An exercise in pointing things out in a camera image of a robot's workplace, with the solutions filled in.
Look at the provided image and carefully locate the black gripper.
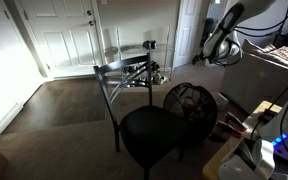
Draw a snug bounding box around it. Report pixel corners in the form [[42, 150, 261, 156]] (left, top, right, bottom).
[[191, 52, 208, 66]]

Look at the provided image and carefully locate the black mesh laundry bag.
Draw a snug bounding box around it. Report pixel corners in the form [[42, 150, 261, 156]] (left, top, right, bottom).
[[162, 82, 219, 148]]

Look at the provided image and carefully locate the white interior door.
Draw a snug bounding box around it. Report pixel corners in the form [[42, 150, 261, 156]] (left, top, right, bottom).
[[173, 0, 212, 70]]

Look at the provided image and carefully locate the white sneaker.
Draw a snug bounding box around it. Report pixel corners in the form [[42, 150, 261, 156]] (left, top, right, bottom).
[[153, 73, 170, 86]]

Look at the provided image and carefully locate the dark sneaker pair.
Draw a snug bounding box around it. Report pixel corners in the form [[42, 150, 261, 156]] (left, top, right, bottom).
[[122, 65, 137, 76], [149, 60, 161, 72]]

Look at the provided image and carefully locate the orange black clamp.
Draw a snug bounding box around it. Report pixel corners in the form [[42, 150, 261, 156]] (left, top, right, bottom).
[[224, 112, 249, 133], [215, 121, 244, 140]]

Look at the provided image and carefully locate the patterned throw pillow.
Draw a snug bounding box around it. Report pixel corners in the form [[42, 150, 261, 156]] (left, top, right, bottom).
[[269, 44, 288, 65]]

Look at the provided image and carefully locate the black metal chair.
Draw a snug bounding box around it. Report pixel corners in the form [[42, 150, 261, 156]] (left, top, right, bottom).
[[93, 53, 189, 180]]

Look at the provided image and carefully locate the black power adapter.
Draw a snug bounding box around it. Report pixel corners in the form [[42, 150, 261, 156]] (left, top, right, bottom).
[[257, 111, 279, 124]]

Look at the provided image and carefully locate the white panelled entry door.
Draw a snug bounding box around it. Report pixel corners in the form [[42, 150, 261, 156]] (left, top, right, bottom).
[[17, 0, 104, 80]]

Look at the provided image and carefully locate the white door with lever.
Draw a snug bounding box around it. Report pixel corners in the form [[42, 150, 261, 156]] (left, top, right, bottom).
[[0, 0, 46, 138]]

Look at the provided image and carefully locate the chrome wire shoe rack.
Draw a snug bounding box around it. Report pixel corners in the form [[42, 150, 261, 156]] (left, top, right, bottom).
[[116, 25, 174, 85]]

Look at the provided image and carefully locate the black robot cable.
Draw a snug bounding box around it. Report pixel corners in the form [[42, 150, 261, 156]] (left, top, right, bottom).
[[233, 0, 288, 38]]

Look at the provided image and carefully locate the black adapter cable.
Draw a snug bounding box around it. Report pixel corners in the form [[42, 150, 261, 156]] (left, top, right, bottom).
[[251, 71, 288, 142]]

